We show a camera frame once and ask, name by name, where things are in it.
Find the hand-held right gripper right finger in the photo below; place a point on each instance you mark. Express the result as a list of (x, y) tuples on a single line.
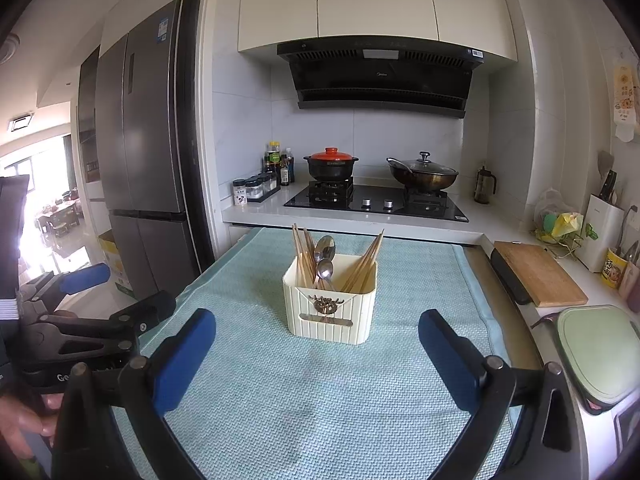
[(450, 360)]

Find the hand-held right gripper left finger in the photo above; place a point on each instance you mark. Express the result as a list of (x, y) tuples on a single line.
[(185, 360)]

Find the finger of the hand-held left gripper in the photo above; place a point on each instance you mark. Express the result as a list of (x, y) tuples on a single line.
[(150, 307), (85, 277)]

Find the cream ribbed utensil holder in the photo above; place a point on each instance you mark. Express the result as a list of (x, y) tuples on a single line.
[(330, 330)]

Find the stainless steel soup spoon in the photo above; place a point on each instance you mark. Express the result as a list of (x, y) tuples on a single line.
[(325, 270)]

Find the stainless steel tablespoon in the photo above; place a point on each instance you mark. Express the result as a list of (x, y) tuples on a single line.
[(325, 247)]

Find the person's left hand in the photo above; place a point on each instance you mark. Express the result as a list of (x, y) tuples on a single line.
[(25, 420)]

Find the yellow cardboard box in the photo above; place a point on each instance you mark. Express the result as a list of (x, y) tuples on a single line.
[(112, 260)]

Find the wooden dining table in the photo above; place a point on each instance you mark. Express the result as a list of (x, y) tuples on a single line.
[(57, 217)]

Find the light blue woven mat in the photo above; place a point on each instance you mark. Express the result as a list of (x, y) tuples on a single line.
[(280, 400)]

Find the ceiling light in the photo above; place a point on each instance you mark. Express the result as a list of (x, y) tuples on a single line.
[(21, 123)]

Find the wooden cutting board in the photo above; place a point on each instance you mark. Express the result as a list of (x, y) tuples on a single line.
[(545, 275)]

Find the white label spice jar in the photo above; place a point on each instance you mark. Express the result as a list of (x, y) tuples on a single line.
[(240, 195)]

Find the pale green cutting board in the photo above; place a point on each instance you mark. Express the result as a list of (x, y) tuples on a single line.
[(600, 355)]

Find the grey refrigerator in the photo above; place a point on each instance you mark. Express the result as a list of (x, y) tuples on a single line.
[(145, 135)]

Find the black lid spice jar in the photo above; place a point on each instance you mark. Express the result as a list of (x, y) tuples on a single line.
[(253, 189), (264, 185)]

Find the green sponge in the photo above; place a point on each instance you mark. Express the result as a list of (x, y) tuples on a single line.
[(550, 225)]

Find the black gas cooktop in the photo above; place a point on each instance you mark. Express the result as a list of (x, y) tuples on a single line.
[(375, 205)]

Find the glass french press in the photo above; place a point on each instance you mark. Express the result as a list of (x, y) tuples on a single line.
[(484, 187)]

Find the yellow cloth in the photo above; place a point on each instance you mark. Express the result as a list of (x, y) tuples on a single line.
[(570, 224)]

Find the dark wok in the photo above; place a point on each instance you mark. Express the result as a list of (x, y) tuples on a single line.
[(422, 180)]

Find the clear plastic bag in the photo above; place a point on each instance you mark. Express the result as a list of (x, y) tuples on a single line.
[(547, 202)]

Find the yellow printed cup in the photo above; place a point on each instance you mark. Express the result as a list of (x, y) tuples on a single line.
[(612, 270)]

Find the dark sauce bottle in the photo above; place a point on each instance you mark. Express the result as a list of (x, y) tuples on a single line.
[(287, 167)]

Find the yellow cap sauce bottle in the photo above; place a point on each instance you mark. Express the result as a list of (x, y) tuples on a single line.
[(274, 155)]

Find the white knife block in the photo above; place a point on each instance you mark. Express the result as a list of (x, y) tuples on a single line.
[(602, 235)]

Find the glass wok lid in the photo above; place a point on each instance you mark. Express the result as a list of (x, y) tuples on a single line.
[(425, 164)]

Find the black clay pot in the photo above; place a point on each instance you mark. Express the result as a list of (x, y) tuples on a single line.
[(330, 170)]

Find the red pot lid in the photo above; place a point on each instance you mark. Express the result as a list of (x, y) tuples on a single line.
[(331, 154)]

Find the black range hood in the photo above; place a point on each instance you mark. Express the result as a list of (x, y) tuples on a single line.
[(380, 80)]

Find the white wall socket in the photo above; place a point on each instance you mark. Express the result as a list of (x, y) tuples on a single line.
[(634, 220)]

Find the printed wall hanging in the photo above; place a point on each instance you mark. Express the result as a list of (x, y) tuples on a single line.
[(626, 100)]

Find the white wall cabinet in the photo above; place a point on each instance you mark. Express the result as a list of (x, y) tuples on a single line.
[(375, 0)]

